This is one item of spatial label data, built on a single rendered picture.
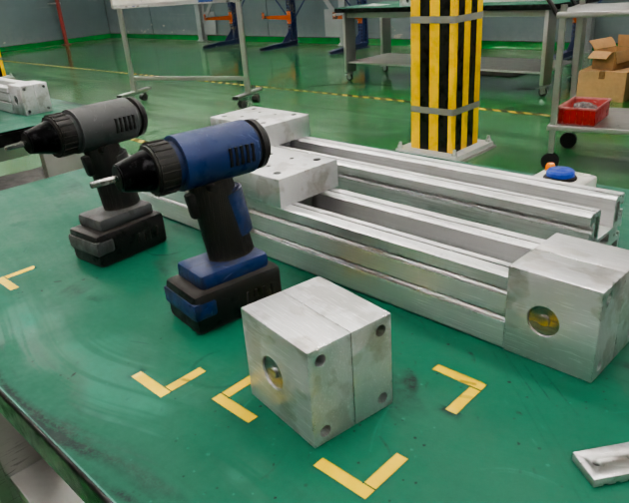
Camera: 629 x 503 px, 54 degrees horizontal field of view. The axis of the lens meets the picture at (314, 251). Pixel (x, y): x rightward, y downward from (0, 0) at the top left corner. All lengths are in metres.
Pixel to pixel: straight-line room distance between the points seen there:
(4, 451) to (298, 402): 1.03
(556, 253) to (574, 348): 0.09
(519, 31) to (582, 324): 8.71
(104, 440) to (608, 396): 0.45
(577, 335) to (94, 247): 0.63
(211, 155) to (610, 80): 5.25
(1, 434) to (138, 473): 0.93
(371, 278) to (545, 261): 0.21
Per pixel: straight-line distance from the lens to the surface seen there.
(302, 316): 0.53
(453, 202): 0.87
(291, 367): 0.51
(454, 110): 3.98
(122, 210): 0.94
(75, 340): 0.76
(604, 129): 3.76
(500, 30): 9.38
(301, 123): 1.15
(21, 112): 2.30
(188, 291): 0.70
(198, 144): 0.65
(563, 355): 0.63
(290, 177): 0.80
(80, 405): 0.65
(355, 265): 0.76
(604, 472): 0.53
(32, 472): 1.51
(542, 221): 0.82
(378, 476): 0.51
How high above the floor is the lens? 1.14
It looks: 24 degrees down
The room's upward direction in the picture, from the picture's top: 4 degrees counter-clockwise
